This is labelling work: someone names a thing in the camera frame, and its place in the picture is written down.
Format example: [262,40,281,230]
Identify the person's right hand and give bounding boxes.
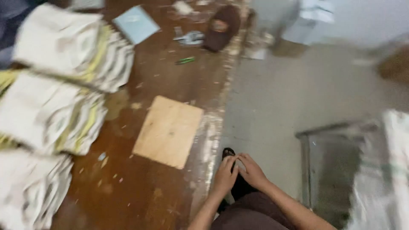
[236,153,271,191]

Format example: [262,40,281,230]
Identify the person's left hand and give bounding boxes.
[212,155,239,197]

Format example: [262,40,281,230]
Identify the black sandal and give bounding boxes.
[222,147,237,171]

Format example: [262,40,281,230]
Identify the person's dark brown trousers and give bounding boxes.
[210,174,299,230]

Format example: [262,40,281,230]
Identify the plywood board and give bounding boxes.
[132,95,205,170]

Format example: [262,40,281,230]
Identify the green marker pen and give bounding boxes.
[175,56,196,66]

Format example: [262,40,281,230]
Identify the dark brown cap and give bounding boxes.
[202,4,242,53]

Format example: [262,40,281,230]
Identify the white woven sack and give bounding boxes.
[346,109,409,230]

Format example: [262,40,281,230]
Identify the stack of white boxes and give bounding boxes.
[282,0,336,45]

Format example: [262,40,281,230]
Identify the white paper scrap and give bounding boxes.
[173,0,194,15]

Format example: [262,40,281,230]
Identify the light blue booklet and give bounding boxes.
[111,4,161,45]

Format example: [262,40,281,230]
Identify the brown cardboard box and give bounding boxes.
[376,45,409,84]

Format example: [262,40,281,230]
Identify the dark blue cloth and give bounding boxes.
[0,0,31,69]

